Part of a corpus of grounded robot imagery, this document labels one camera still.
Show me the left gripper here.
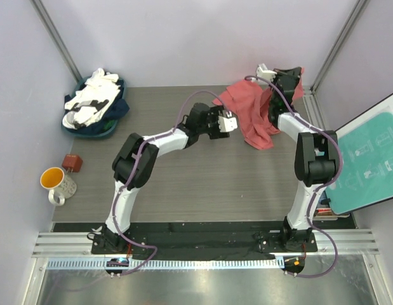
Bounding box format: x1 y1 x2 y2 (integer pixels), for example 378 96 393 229
197 106 229 139

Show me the pink t-shirt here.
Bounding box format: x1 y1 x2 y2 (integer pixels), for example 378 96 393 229
211 65 306 151

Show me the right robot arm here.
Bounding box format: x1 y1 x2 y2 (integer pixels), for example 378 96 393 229
268 67 342 252

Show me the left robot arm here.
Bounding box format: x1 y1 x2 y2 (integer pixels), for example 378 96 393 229
93 103 237 254

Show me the green garment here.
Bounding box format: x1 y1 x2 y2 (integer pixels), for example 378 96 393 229
103 120 116 132

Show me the teal instruction board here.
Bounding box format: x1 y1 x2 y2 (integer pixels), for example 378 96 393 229
326 93 393 215

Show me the white t-shirt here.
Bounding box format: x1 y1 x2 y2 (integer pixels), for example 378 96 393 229
62 68 121 130

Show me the blue patterned book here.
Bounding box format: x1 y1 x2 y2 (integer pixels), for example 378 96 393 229
316 191 331 210

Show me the red book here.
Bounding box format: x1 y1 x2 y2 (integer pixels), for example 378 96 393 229
313 208 350 220

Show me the small red box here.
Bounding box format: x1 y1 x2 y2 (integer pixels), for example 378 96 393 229
62 154 83 173

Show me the white mug orange inside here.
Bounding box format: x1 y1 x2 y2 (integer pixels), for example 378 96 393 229
40 167 77 207

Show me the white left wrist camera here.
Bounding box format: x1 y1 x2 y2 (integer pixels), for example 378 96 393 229
218 111 238 133

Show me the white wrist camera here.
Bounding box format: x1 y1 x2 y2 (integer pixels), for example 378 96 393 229
256 64 277 82
218 111 238 133

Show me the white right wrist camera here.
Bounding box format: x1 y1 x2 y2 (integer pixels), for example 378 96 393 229
256 64 277 82

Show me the aluminium frame rail right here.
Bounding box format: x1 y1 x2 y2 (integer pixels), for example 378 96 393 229
302 86 328 130

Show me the right aluminium corner post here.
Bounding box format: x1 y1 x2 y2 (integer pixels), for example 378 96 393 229
310 0 370 94

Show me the aluminium corner post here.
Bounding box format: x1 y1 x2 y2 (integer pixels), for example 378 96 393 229
30 0 83 82
310 0 370 94

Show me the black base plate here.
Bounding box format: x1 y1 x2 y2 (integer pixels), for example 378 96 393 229
87 221 317 260

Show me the aluminium front rail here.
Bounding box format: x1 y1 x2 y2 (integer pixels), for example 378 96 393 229
32 229 379 275

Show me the left aluminium corner post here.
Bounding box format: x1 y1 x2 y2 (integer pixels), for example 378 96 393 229
30 0 83 82

